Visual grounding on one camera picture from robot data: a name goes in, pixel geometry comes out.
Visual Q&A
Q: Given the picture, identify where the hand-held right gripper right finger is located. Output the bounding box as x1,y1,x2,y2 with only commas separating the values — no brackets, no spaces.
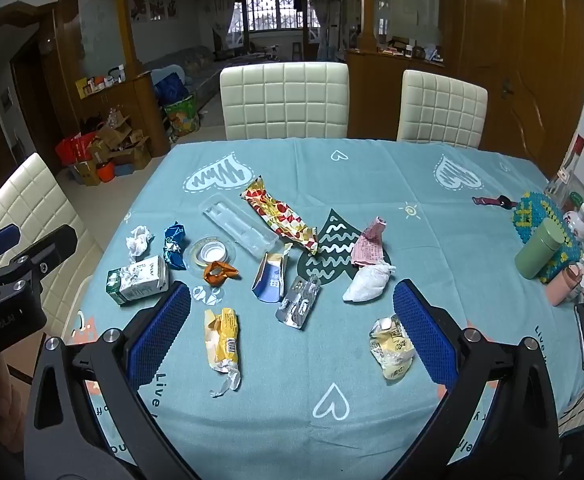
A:
387,280,560,480

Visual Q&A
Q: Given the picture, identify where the beaded tissue box cover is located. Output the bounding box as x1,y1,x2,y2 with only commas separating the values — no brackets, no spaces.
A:
511,191,580,281

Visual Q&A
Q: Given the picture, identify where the white crumpled bag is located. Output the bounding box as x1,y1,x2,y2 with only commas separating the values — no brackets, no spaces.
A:
342,263,397,304

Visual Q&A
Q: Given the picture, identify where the orange crumpled wrapper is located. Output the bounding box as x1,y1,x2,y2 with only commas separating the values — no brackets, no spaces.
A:
203,261,240,286

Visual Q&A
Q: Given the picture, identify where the red yellow foil wrapper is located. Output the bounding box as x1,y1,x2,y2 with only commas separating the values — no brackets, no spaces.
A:
242,176,319,256

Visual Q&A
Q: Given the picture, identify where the wooden door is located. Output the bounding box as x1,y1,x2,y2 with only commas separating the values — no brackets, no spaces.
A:
502,0,584,171

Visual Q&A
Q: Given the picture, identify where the green thermos cup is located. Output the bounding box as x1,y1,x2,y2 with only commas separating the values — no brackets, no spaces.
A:
515,217,565,281

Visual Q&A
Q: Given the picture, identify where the pale yellow crumpled wrapper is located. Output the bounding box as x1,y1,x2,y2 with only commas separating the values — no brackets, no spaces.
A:
369,315,417,383

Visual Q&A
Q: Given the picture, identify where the grey sofa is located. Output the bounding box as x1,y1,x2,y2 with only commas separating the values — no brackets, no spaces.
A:
144,45,220,106

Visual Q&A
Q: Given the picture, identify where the pink paper slip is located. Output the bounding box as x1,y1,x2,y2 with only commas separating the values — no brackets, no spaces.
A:
351,217,393,268

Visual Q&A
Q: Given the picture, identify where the green white milk carton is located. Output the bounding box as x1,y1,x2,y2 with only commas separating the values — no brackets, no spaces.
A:
106,255,169,307

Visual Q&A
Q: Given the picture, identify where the wooden counter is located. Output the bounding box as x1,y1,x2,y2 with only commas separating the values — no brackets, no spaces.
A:
344,47,445,141

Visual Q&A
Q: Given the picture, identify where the blue bag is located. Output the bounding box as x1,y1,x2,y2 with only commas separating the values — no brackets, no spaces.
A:
154,72,190,106

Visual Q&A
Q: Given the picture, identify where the red bag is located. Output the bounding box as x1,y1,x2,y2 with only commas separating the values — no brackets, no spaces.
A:
54,132,98,168

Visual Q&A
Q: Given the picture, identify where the teal printed tablecloth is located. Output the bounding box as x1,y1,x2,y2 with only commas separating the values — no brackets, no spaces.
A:
62,137,584,480

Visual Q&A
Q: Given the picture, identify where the clear round plastic lid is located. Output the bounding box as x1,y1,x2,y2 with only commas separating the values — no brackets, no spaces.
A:
188,236,235,273

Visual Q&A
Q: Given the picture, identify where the yellow snack wrapper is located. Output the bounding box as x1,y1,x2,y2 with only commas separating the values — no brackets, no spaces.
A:
203,307,243,398

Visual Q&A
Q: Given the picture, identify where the colourful shopping bag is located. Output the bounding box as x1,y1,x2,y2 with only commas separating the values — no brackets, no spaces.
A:
164,95,200,136

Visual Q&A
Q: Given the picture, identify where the cream quilted chair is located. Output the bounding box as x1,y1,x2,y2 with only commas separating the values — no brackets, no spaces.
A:
0,152,105,341
396,70,489,150
219,62,350,142

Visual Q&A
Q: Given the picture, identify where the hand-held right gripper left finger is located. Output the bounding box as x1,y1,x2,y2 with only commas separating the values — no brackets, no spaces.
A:
24,280,193,480

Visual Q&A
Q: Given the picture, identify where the pile of cardboard boxes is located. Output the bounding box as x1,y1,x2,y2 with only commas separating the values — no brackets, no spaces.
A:
72,115,153,186

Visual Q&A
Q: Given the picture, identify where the white bottle cap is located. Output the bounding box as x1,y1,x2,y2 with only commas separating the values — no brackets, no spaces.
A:
198,242,228,266

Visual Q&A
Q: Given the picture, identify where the clear plastic tray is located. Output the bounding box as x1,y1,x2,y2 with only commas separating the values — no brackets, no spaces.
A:
202,192,280,253

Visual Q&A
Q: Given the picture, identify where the flattened blue white carton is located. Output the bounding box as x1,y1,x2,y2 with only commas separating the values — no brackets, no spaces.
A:
251,251,290,305

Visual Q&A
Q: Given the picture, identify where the blue foil candy wrapper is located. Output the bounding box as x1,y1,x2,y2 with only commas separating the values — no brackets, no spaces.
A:
163,221,188,271

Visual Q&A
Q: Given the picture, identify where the clear glass bottle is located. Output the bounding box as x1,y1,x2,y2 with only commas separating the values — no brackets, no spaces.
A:
547,135,584,196

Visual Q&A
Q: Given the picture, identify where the pink cup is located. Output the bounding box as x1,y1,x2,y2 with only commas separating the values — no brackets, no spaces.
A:
546,262,583,306

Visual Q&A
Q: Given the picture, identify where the silver blister pack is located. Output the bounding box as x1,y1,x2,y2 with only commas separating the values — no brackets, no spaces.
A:
275,275,322,330

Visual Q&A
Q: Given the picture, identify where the crumpled white tissue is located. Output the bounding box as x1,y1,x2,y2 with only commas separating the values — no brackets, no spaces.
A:
126,225,154,261

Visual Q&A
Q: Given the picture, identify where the window with grille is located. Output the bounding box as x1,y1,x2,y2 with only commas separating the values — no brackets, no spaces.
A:
234,0,320,33

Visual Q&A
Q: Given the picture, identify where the wooden partition cabinet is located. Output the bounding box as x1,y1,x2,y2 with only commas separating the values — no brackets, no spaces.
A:
54,0,170,158

